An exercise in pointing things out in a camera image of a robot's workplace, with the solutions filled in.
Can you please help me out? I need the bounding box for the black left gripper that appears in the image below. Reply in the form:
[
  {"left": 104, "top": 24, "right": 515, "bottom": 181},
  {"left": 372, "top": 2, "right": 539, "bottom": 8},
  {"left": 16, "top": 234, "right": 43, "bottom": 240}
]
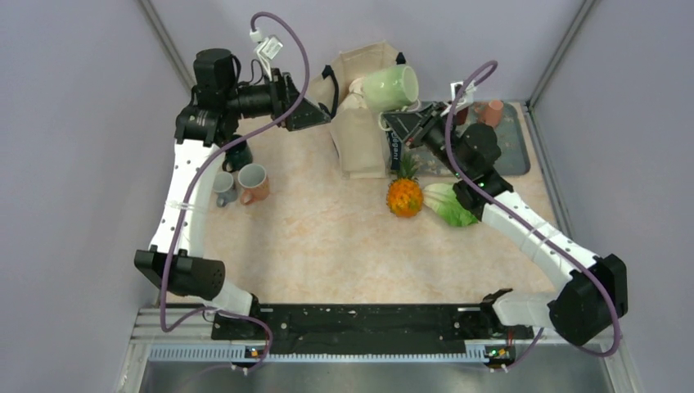
[{"left": 224, "top": 67, "right": 330, "bottom": 130}]

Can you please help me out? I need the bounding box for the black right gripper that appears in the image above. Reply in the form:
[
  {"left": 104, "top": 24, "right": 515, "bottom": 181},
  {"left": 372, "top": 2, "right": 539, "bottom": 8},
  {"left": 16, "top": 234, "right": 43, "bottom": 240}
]
[{"left": 384, "top": 101, "right": 470, "bottom": 179}]

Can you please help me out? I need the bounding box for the pale green mug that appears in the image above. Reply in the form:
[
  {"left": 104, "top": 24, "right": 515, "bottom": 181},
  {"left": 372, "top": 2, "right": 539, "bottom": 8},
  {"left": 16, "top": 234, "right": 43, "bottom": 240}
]
[{"left": 362, "top": 64, "right": 419, "bottom": 112}]

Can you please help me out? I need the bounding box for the dark teal mug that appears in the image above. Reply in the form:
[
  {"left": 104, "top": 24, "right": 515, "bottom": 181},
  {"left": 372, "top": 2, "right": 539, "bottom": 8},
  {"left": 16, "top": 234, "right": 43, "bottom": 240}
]
[{"left": 222, "top": 141, "right": 254, "bottom": 173}]

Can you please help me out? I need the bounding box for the salmon pink mug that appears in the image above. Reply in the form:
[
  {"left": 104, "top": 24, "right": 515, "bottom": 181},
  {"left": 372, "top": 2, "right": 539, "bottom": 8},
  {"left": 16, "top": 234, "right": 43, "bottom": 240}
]
[{"left": 237, "top": 163, "right": 270, "bottom": 206}]

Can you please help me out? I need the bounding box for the blue-grey patterned mug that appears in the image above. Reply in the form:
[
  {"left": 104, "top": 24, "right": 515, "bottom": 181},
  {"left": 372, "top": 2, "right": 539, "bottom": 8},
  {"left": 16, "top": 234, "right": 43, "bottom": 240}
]
[{"left": 213, "top": 171, "right": 238, "bottom": 208}]

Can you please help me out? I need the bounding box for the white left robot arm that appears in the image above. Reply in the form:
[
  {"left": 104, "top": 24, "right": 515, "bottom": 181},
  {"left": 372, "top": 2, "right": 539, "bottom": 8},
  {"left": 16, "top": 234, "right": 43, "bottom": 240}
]
[{"left": 134, "top": 48, "right": 331, "bottom": 339}]

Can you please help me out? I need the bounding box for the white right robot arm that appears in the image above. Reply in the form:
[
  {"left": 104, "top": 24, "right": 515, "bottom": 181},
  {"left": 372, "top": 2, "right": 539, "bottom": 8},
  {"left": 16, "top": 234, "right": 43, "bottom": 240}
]
[{"left": 381, "top": 103, "right": 629, "bottom": 356}]

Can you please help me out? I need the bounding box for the dark brown mug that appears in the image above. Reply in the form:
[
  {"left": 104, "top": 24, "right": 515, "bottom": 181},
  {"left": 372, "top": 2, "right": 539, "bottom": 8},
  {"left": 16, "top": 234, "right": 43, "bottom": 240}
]
[{"left": 453, "top": 106, "right": 469, "bottom": 127}]

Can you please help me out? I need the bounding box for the terracotta pink mug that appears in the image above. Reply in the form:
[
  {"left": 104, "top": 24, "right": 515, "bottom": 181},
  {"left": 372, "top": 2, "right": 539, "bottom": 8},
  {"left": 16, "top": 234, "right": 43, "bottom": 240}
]
[{"left": 474, "top": 100, "right": 504, "bottom": 128}]

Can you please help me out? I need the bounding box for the cream canvas tote bag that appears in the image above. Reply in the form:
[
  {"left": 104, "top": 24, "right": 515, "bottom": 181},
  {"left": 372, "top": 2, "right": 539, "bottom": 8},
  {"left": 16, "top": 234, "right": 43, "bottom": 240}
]
[{"left": 308, "top": 41, "right": 402, "bottom": 179}]

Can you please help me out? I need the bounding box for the cream item inside bag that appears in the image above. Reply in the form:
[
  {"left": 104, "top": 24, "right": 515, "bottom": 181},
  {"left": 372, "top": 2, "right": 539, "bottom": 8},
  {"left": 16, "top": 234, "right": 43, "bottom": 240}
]
[{"left": 345, "top": 77, "right": 368, "bottom": 109}]

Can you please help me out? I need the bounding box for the orange toy pineapple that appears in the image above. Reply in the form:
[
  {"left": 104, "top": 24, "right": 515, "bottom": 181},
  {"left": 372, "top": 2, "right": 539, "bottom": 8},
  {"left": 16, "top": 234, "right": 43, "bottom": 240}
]
[{"left": 386, "top": 152, "right": 424, "bottom": 218}]

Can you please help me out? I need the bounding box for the green toy lettuce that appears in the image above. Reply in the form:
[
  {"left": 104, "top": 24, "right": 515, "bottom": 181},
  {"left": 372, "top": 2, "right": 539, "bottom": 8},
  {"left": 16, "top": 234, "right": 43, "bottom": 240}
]
[{"left": 423, "top": 183, "right": 479, "bottom": 228}]

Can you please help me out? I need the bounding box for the teal floral tray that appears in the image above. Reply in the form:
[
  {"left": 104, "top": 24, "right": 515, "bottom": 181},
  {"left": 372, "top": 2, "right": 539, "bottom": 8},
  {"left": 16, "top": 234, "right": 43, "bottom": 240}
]
[{"left": 403, "top": 102, "right": 530, "bottom": 177}]

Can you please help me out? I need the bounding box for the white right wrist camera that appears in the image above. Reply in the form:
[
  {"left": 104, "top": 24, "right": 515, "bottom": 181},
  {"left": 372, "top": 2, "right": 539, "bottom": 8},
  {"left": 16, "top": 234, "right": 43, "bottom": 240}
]
[{"left": 450, "top": 79, "right": 477, "bottom": 107}]

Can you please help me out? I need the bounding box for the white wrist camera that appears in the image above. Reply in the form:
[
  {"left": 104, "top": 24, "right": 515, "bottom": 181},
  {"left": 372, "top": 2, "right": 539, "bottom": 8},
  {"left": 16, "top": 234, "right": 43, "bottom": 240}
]
[
  {"left": 249, "top": 29, "right": 284, "bottom": 78},
  {"left": 450, "top": 79, "right": 477, "bottom": 107}
]

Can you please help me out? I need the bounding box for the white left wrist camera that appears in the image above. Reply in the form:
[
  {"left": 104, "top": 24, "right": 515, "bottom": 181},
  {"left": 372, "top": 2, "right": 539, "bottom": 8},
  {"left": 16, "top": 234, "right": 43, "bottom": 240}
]
[{"left": 249, "top": 29, "right": 284, "bottom": 78}]

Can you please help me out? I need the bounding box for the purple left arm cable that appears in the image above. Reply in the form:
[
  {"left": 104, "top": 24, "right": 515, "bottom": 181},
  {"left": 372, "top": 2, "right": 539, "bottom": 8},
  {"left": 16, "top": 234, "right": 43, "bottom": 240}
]
[{"left": 158, "top": 11, "right": 311, "bottom": 375}]

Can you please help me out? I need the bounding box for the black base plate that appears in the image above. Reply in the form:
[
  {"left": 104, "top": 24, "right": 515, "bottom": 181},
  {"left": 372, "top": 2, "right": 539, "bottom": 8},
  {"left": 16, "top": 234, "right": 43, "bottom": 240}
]
[{"left": 211, "top": 304, "right": 534, "bottom": 355}]

